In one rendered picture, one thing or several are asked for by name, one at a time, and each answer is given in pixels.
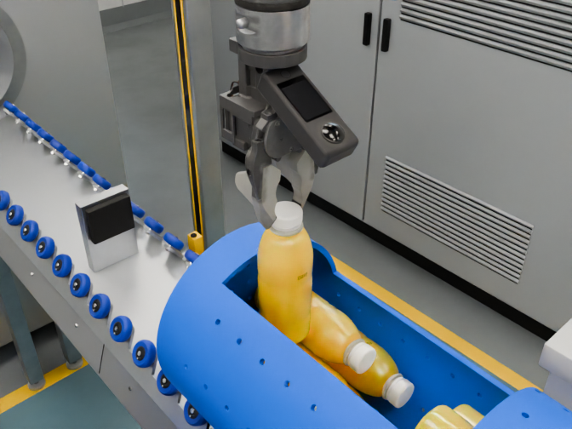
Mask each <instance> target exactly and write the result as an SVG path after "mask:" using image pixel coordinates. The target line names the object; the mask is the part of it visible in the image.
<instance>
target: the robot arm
mask: <svg viewBox="0 0 572 429"><path fill-rule="evenodd" d="M234 5H235V24H236V36H235V37H231V38H229V49H230V51H232V52H233V53H235V54H237V57H238V78H239V80H238V82H237V81H234V82H232V84H231V88H230V91H228V92H225V93H223V94H219V97H220V124H221V137H223V138H225V139H227V140H229V141H230V142H231V143H232V144H233V145H234V146H236V147H237V148H239V149H241V150H242V151H246V150H248V152H247V154H246V157H245V168H246V171H242V172H237V174H236V178H235V182H236V186H237V188H238V190H239V191H240V192H241V193H242V194H243V195H244V196H245V197H246V198H247V199H248V200H249V201H250V202H251V203H252V204H253V205H254V210H255V214H256V217H257V219H258V221H259V222H260V223H261V224H262V226H263V227H264V228H265V229H267V230H268V229H270V227H271V226H272V224H273V223H274V221H275V220H276V218H277V216H276V214H275V207H276V204H277V198H276V190H277V185H278V183H279V181H280V177H281V173H282V174H283V175H284V176H285V177H286V178H287V179H288V180H289V182H290V183H291V184H292V187H293V189H294V196H293V199H292V202H293V203H297V204H299V205H300V206H301V208H302V209H303V207H304V205H305V202H306V200H307V197H308V195H309V193H310V190H311V189H312V184H313V181H314V177H315V174H316V173H317V169H318V167H319V168H324V167H327V166H329V165H330V164H332V163H335V162H337V161H339V160H341V159H342V158H344V157H348V156H350V155H352V153H353V152H354V150H355V149H356V147H357V145H358V138H357V136H356V135H355V134H354V133H353V132H352V131H351V130H350V128H349V127H348V126H347V125H346V123H345V122H344V121H343V119H342V118H341V117H340V116H339V114H338V113H337V112H336V111H335V109H334V108H333V107H332V106H331V105H330V103H328V101H327V100H326V99H325V98H324V96H323V95H322V94H321V92H320V91H319V90H318V89H317V87H316V86H315V85H314V84H313V82H312V81H311V80H310V78H309V77H308V76H307V75H306V74H305V73H304V72H303V71H302V69H301V68H300V67H299V66H298V65H299V64H300V63H302V62H304V61H305V60H306V58H307V43H308V41H309V40H310V14H311V0H234ZM234 83H237V85H236V86H233V84H234ZM236 93H239V94H237V95H235V96H233V95H234V94H236ZM229 96H230V97H229ZM224 109H225V114H224ZM225 119H226V128H225ZM272 159H273V160H275V162H276V165H277V168H276V167H274V166H272Z"/></svg>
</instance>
